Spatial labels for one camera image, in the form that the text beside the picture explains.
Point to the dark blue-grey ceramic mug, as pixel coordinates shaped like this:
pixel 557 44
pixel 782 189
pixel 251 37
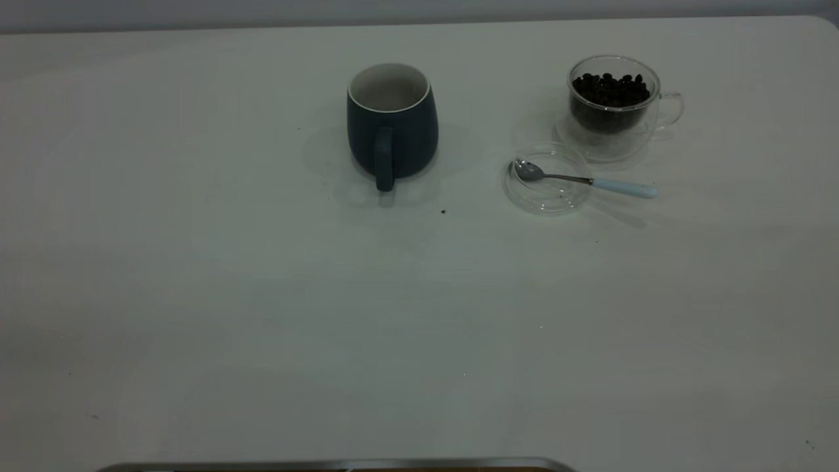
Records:
pixel 409 141

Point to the clear round glass lid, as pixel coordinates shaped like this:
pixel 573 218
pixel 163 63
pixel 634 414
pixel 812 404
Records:
pixel 547 200

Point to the dark roasted coffee beans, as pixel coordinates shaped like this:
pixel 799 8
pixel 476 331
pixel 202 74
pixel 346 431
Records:
pixel 609 98

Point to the clear double-wall glass cup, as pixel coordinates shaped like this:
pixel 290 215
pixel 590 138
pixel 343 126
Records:
pixel 645 134

